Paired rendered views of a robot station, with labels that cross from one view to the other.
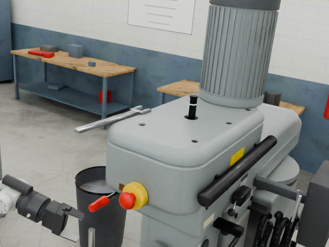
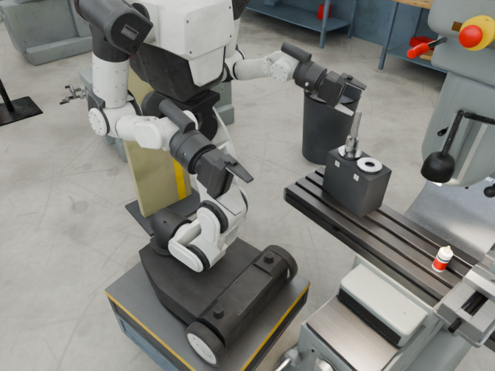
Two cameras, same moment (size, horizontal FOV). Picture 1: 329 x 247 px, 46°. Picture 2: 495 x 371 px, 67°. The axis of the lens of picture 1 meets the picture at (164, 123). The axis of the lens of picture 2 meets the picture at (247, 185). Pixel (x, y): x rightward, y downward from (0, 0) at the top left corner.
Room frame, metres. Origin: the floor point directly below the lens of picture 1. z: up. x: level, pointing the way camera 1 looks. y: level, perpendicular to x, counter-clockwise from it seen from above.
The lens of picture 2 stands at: (-0.07, 0.24, 1.99)
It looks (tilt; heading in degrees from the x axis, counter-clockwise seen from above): 40 degrees down; 18
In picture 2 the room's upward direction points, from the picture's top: straight up
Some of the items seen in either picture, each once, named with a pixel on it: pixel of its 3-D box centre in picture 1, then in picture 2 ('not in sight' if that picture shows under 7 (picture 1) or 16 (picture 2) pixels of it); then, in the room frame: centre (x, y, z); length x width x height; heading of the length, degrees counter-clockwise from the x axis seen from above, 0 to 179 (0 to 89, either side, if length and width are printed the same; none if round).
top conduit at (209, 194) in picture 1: (242, 164); not in sight; (0.90, -0.21, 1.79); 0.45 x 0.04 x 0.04; 149
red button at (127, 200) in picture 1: (128, 199); (471, 35); (0.73, 0.06, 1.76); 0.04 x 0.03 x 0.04; 59
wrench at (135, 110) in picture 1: (114, 118); not in sight; (0.88, 0.12, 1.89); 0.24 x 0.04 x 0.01; 146
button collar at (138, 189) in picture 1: (134, 195); (477, 33); (0.75, 0.05, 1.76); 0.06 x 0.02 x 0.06; 59
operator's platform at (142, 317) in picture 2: not in sight; (211, 307); (0.93, 0.77, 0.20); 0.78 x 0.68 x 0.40; 70
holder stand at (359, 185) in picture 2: not in sight; (354, 178); (1.16, 0.19, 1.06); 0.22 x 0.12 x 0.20; 51
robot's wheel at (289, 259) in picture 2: not in sight; (278, 263); (1.10, 0.46, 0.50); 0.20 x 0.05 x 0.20; 70
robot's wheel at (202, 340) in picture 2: not in sight; (205, 344); (0.60, 0.64, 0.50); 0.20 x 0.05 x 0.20; 70
